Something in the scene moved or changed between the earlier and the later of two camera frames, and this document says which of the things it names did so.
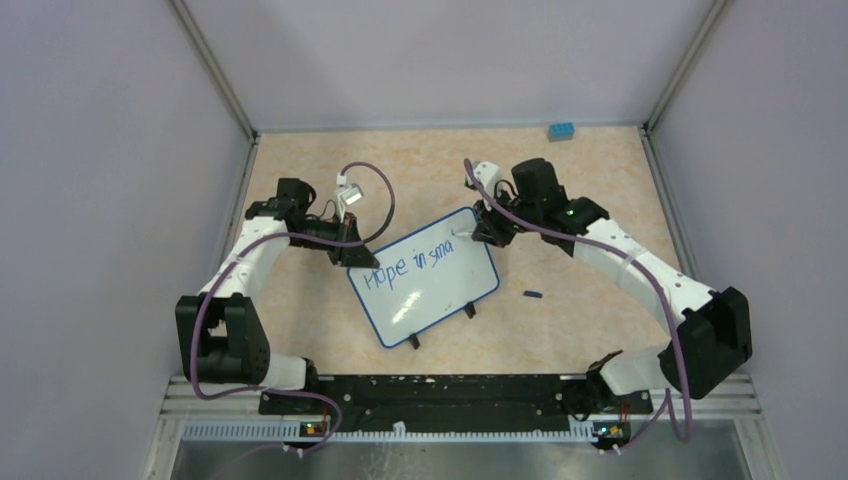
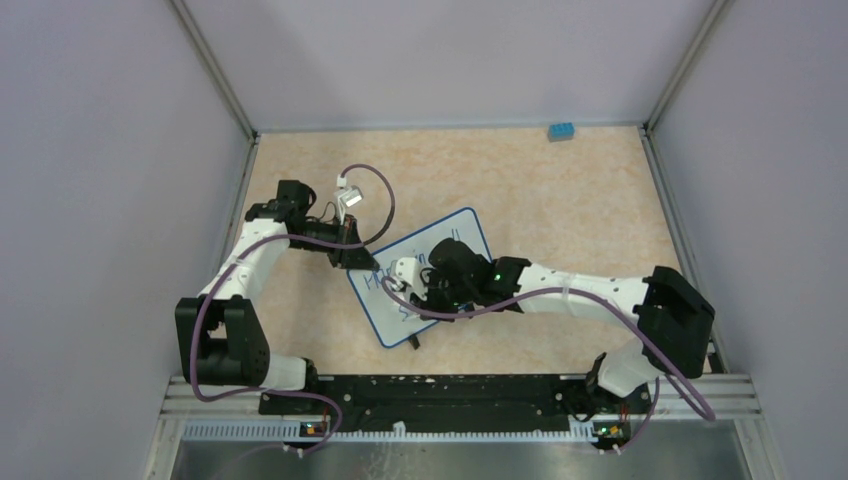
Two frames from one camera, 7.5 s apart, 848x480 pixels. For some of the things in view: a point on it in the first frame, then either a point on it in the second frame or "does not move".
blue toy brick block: x=561 y=132 does not move
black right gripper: x=488 y=229 → x=430 y=302
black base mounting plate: x=457 y=402 does not move
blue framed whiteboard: x=424 y=277 does not move
